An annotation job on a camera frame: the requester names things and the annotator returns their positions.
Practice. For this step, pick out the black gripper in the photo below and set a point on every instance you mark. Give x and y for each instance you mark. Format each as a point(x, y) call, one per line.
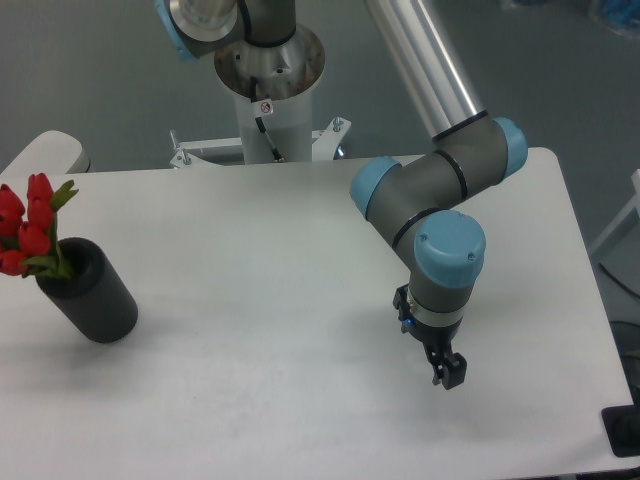
point(435, 330)

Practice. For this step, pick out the red tulip bouquet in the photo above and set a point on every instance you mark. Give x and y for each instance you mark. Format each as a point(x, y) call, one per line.
point(29, 230)

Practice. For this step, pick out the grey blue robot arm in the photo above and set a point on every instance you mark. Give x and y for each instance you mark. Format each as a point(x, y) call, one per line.
point(413, 206)

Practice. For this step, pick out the black cylindrical vase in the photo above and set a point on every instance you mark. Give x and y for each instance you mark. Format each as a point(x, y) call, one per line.
point(95, 300)

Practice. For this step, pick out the black box at table edge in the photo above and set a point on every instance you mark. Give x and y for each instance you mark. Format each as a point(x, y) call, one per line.
point(622, 429)

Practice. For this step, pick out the white chair armrest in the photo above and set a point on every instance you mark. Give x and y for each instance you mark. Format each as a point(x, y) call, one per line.
point(53, 153)

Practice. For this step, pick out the white frame at right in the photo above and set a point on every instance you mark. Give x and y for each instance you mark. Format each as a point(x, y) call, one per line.
point(620, 226)

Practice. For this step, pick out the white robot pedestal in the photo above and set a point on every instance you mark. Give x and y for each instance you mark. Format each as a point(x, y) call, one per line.
point(272, 89)

